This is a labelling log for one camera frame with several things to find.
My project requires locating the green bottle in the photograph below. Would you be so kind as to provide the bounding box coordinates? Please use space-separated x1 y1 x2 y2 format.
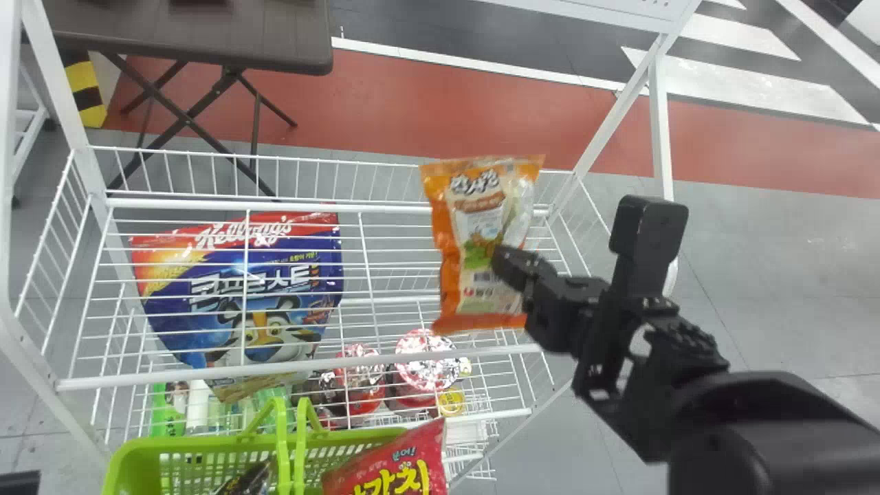
149 382 187 438

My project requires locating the yellow black striped post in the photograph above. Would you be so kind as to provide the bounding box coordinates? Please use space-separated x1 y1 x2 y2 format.
62 52 109 129

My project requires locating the white bottle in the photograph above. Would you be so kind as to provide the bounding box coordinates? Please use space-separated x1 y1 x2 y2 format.
186 379 211 431

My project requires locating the white wire rack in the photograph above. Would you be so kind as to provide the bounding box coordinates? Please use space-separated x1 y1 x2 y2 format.
0 0 703 486

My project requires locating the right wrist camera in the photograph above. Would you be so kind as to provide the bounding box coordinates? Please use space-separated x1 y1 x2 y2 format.
608 195 690 303

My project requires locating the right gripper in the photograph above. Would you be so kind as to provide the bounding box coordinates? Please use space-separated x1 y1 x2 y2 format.
489 244 619 358

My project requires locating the orange snack packet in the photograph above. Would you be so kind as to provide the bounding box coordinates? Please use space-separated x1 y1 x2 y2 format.
419 155 546 336

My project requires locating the red snack packet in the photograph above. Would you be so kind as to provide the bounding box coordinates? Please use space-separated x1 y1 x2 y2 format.
321 417 449 495

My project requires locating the yellow can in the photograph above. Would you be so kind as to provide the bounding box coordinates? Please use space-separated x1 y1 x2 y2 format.
438 386 468 418

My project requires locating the green basket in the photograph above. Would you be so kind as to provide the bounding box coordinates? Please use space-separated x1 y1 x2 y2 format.
102 397 449 495

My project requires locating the dark brown side table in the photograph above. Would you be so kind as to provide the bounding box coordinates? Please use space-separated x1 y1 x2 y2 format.
41 0 335 200

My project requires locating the blue cereal bag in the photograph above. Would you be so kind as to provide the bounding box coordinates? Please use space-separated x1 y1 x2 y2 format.
129 212 344 404

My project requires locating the black snack packet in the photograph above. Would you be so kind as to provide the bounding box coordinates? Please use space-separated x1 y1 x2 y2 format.
212 461 273 495

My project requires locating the red noodle cup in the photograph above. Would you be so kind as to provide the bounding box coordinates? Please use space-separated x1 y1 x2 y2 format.
331 344 390 417
393 329 472 413

